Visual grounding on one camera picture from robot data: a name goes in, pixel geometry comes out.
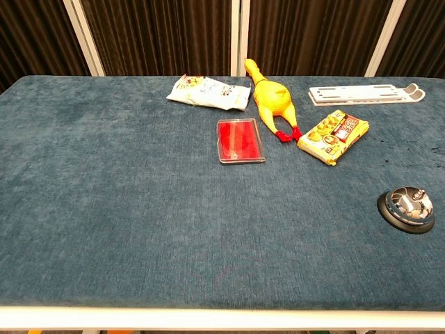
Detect clear case with red insert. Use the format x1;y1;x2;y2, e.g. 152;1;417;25
216;118;267;165

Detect white snack bag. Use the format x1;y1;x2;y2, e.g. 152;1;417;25
165;73;252;112

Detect yellow rubber chicken toy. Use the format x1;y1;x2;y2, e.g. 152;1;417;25
244;58;302;143

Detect blue fabric table mat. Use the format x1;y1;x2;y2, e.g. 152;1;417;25
0;74;445;311

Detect yellow snack package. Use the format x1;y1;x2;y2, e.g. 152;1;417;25
297;109;370;166

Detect white folding stand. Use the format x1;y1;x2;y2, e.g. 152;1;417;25
308;83;426;106

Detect dark pleated partition panel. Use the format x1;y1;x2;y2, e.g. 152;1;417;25
0;0;106;94
238;0;407;77
71;0;241;77
364;0;445;78

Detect white table frame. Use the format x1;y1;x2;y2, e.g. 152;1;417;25
0;305;445;332

